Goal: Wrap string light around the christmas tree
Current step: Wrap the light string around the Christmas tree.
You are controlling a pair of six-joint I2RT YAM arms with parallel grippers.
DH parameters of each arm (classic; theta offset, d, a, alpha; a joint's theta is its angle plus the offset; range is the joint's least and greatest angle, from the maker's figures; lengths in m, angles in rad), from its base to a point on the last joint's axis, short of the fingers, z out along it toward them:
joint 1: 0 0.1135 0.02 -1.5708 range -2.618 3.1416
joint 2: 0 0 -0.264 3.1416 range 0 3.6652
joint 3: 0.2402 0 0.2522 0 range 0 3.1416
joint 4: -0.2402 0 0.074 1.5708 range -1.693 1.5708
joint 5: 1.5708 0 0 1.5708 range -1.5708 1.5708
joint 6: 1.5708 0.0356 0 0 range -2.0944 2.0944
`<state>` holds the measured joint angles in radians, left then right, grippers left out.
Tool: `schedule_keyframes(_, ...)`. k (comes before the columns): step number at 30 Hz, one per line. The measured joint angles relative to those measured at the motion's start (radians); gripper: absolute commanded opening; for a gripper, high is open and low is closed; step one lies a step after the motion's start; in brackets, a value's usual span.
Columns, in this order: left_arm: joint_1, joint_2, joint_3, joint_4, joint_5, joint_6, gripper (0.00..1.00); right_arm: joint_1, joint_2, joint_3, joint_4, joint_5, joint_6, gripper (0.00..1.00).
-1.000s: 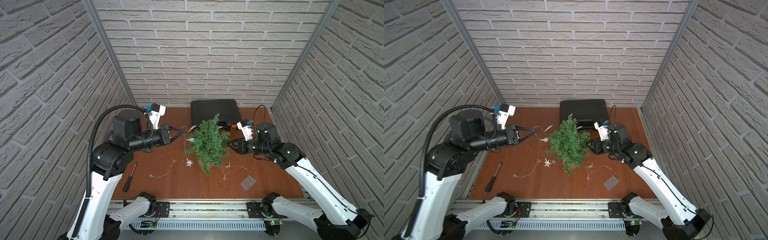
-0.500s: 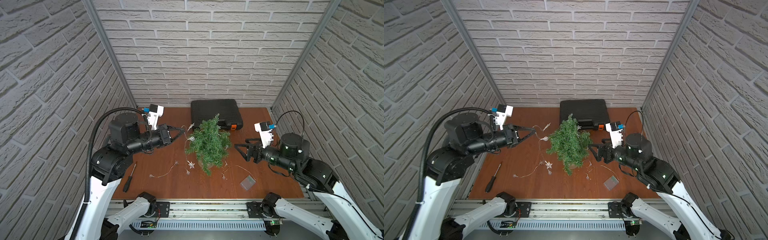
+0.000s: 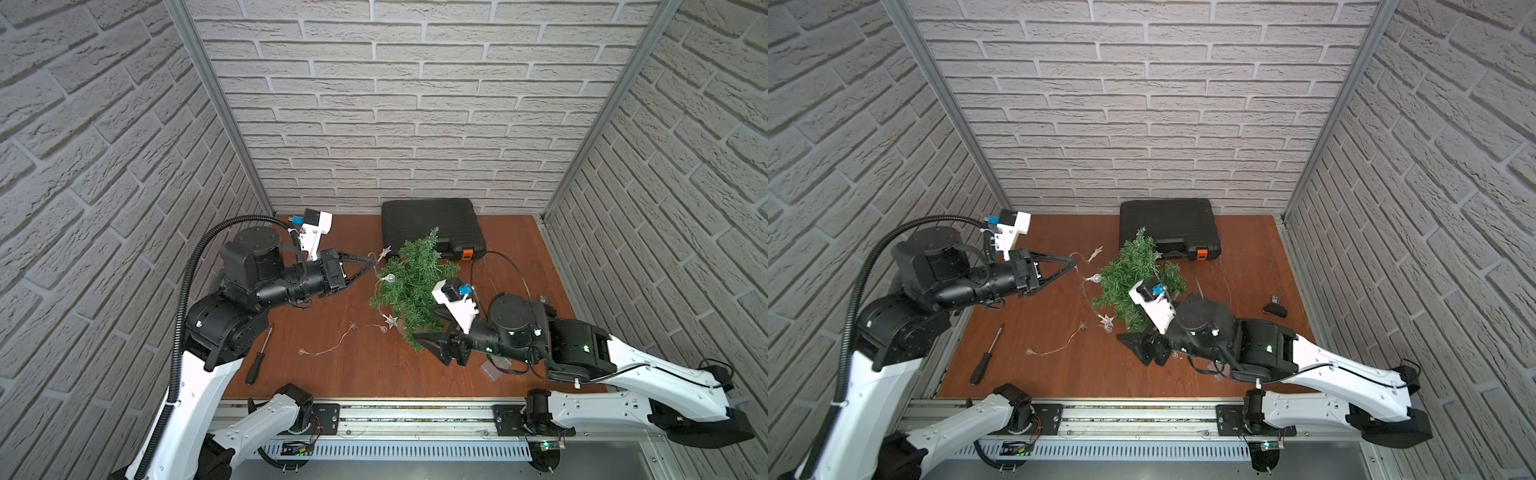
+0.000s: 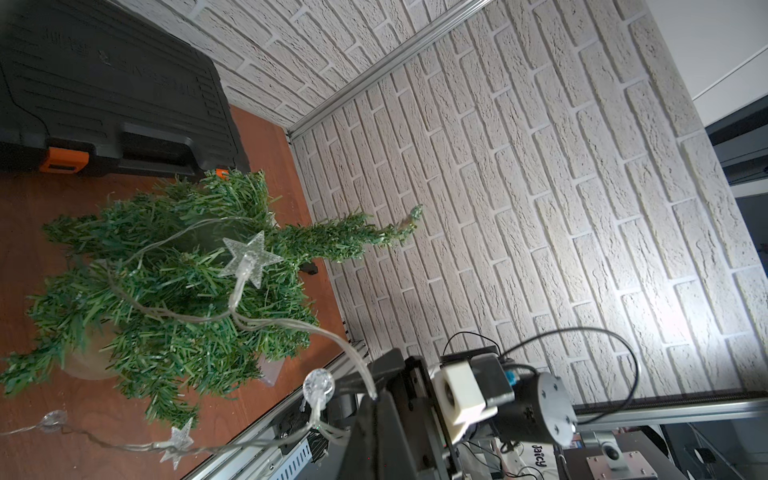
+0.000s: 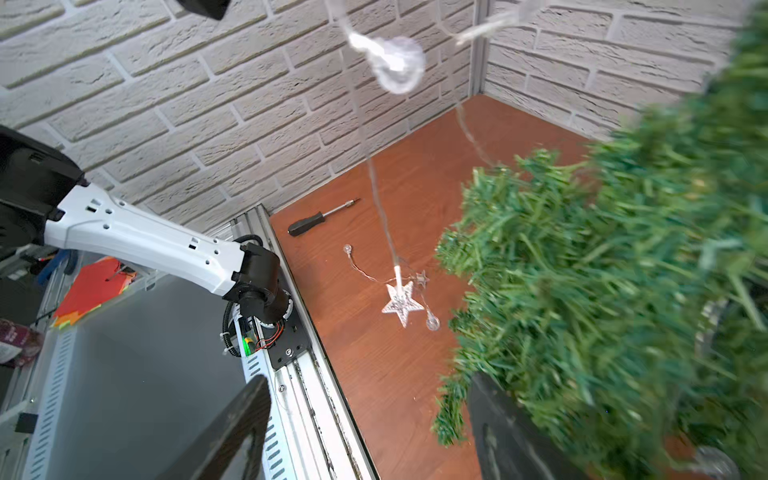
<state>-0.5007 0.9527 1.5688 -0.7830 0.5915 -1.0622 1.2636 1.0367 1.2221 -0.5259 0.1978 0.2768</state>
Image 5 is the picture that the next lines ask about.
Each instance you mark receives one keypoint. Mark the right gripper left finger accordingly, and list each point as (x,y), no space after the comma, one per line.
(235,437)

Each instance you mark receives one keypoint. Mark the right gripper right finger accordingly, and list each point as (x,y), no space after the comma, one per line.
(508,443)

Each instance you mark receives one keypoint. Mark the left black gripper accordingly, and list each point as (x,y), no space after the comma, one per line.
(213,9)

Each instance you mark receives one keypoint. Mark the small green christmas tree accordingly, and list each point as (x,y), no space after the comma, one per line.
(622,300)

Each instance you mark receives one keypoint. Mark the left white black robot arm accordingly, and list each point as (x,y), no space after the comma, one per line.
(132,129)

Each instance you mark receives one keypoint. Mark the red orange paper stack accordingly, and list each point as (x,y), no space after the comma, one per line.
(95,285)

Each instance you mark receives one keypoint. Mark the aluminium front rail frame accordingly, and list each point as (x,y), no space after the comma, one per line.
(126,390)

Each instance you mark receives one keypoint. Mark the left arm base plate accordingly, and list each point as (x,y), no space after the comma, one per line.
(281,343)

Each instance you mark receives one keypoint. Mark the black handle screwdriver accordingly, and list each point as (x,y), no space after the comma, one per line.
(303,225)

